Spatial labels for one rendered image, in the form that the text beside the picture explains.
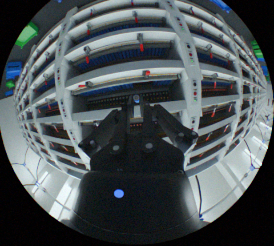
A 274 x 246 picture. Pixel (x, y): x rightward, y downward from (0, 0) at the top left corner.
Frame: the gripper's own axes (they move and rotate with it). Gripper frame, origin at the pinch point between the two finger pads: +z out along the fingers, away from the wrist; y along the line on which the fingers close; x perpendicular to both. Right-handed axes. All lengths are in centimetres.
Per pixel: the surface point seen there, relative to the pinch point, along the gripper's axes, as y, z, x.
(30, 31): -88, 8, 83
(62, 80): -38.7, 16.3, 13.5
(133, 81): -0.9, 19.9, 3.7
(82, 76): -24.3, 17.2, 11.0
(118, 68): -6.4, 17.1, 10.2
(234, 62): 91, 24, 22
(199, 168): 62, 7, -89
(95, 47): -17.6, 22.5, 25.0
